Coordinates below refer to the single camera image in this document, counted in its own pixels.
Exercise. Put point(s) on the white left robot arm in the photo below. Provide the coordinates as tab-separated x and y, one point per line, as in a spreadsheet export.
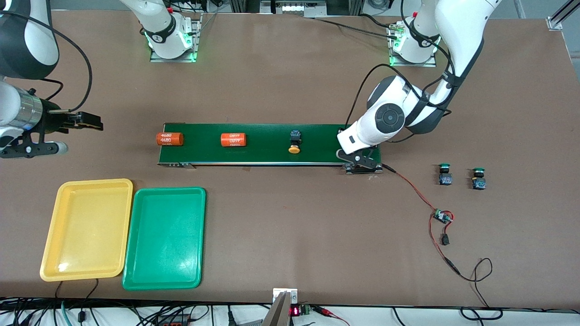
389	117

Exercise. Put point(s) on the small motor controller board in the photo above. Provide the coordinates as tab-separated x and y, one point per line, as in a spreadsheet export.
440	216

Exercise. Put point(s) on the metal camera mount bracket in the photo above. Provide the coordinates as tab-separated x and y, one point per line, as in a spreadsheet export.
278	312

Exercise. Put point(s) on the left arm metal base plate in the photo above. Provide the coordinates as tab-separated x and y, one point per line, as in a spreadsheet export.
421	64

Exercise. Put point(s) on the red LED display module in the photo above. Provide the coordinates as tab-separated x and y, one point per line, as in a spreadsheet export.
295	311

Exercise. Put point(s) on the orange 4680 battery cylinder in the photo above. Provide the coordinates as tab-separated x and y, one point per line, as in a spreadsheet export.
170	139
234	140

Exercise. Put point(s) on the yellow plastic tray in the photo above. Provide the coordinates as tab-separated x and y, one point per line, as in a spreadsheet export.
86	226

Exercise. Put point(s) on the aluminium frame profile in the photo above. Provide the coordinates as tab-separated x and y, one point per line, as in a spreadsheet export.
556	23

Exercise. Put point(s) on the green plastic tray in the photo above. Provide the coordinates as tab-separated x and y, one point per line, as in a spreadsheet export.
163	240

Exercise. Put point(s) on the yellow cap push button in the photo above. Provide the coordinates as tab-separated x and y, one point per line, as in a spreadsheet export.
295	136

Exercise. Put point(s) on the red clip lead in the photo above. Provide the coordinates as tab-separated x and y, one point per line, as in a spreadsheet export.
324	311

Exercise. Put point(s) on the green cap push button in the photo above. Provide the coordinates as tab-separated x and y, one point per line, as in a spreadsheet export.
478	183
445	179

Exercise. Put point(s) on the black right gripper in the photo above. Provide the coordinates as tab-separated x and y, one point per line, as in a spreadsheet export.
55	122

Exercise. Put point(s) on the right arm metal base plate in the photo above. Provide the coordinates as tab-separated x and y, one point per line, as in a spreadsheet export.
197	40

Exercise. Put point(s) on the grey lit control box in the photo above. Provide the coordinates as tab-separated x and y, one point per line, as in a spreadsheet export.
294	7

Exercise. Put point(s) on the black inline switch with leads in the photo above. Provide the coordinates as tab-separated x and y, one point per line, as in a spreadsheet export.
445	240

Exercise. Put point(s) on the green belt conveyor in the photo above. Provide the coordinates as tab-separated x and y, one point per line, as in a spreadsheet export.
267	142

